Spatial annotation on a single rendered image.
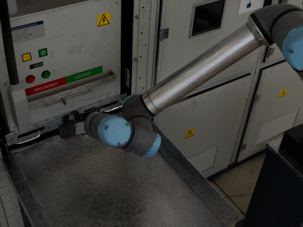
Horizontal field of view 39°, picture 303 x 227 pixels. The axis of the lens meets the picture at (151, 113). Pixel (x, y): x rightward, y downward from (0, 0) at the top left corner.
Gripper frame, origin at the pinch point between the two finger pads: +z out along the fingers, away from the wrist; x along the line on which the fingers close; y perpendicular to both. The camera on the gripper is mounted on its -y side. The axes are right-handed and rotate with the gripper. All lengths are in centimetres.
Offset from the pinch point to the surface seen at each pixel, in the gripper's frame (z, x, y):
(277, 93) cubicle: 29, -34, 132
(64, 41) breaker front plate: -0.6, 28.1, 6.4
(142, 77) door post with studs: 8.3, 4.8, 37.9
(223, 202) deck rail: -39, -37, 32
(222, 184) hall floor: 54, -86, 98
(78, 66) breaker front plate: 5.8, 17.4, 11.1
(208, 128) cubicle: 31, -38, 81
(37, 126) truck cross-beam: 16.2, -1.5, -8.7
